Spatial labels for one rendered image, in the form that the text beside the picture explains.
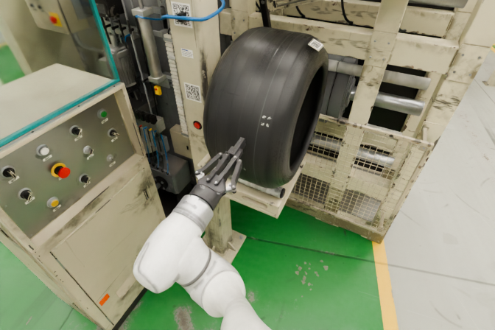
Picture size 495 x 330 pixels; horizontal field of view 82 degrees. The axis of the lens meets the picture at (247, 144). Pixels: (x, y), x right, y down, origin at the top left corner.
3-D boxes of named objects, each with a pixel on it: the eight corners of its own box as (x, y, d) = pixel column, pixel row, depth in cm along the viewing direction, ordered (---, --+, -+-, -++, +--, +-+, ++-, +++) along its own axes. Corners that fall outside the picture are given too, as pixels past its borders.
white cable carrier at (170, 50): (182, 136, 134) (163, 34, 103) (188, 130, 137) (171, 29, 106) (190, 138, 132) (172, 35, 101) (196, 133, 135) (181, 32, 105)
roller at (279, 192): (213, 163, 128) (209, 171, 127) (211, 159, 124) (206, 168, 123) (286, 190, 116) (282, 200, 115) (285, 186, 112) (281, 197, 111)
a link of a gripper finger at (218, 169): (211, 190, 76) (207, 188, 77) (230, 160, 83) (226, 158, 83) (209, 181, 73) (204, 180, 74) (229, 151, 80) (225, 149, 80)
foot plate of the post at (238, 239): (193, 252, 190) (192, 249, 188) (213, 222, 209) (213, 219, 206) (227, 269, 181) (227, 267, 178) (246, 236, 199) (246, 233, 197)
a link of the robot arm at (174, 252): (160, 209, 70) (196, 241, 75) (115, 268, 61) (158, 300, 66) (183, 209, 62) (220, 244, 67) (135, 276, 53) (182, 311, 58)
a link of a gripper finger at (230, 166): (212, 183, 73) (216, 184, 72) (233, 152, 79) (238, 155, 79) (214, 191, 76) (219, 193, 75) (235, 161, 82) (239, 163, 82)
